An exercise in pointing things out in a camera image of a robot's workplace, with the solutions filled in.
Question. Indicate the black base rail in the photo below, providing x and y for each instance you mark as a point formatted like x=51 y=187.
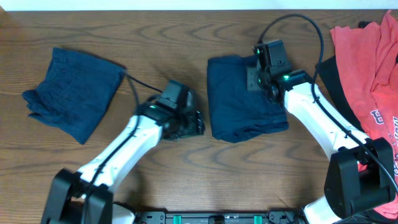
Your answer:
x=217 y=217

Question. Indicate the red t-shirt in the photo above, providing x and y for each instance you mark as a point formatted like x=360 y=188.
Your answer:
x=384 y=89

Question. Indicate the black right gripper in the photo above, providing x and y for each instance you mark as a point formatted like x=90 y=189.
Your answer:
x=251 y=72

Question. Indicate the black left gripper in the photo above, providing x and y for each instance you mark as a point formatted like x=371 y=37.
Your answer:
x=196 y=121

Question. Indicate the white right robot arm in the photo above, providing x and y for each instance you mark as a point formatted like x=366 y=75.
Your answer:
x=359 y=170

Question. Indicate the folded navy blue shorts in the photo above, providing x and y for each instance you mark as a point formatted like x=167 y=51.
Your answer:
x=75 y=93

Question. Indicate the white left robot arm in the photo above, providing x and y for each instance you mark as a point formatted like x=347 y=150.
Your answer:
x=87 y=195

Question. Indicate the navy blue shorts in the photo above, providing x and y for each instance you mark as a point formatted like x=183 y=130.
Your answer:
x=236 y=114
x=75 y=93

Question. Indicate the black garment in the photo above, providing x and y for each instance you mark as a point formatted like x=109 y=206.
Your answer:
x=335 y=90

